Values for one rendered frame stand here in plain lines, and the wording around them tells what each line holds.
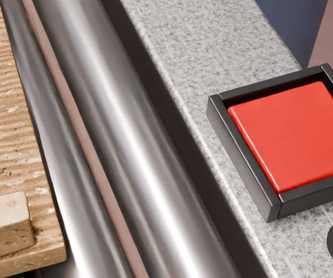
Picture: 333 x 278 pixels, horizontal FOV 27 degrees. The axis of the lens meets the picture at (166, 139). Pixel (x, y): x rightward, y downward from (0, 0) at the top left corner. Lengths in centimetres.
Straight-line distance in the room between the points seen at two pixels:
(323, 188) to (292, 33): 65
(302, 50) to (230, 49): 61
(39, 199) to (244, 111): 12
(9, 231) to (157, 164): 10
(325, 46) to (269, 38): 136
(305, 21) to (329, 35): 85
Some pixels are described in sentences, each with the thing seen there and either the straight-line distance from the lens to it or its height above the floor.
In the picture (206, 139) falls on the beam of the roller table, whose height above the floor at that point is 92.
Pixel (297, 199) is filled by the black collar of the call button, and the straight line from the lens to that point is 35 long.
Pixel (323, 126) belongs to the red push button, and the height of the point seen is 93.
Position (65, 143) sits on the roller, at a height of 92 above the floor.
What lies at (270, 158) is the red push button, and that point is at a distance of 36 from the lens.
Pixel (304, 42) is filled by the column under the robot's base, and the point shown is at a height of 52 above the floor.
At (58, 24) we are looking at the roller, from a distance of 44.
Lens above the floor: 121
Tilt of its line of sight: 52 degrees down
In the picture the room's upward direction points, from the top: 5 degrees clockwise
